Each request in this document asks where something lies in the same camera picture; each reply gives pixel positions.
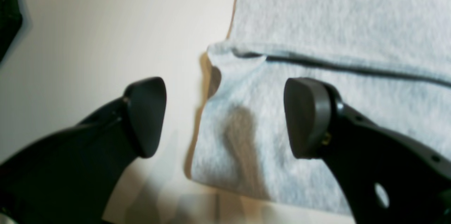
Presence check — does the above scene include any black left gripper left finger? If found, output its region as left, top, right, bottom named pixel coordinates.
left=0, top=77, right=167, bottom=224

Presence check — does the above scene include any grey T-shirt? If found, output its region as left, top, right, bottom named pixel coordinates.
left=191, top=0, right=451, bottom=215

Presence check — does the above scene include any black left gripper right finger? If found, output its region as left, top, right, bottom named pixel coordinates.
left=284, top=77, right=451, bottom=224

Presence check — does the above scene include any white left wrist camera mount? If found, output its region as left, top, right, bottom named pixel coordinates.
left=0, top=0, right=23, bottom=61

